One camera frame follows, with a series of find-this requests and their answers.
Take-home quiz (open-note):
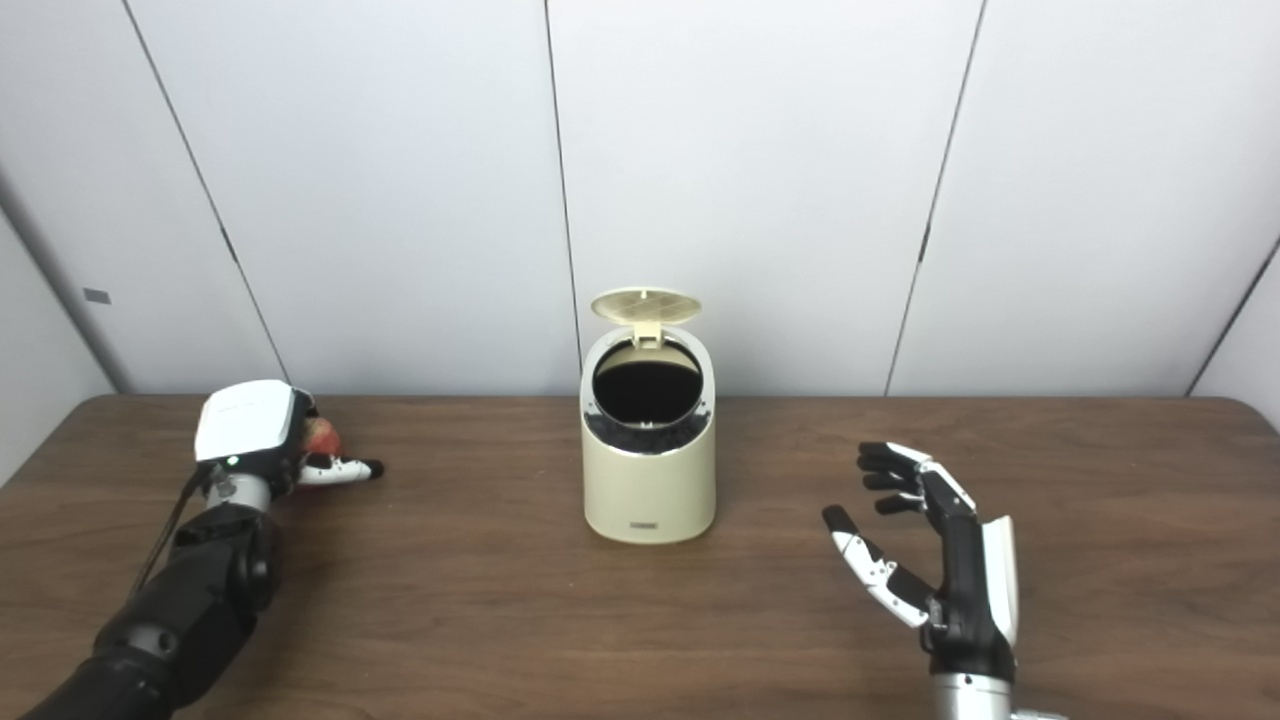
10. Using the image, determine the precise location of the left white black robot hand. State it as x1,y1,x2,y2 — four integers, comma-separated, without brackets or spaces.
194,380,385,496

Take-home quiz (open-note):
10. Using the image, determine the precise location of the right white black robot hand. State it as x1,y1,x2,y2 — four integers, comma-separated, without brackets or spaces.
822,441,1021,681

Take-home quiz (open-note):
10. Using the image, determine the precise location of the cream-colored round bin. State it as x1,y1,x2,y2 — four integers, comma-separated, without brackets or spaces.
581,325,718,546

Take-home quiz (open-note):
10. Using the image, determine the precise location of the cream round bin lid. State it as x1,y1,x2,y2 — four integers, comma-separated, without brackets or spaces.
590,288,703,348

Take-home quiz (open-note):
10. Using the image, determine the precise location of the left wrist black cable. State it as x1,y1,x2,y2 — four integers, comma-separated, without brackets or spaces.
130,470,216,601

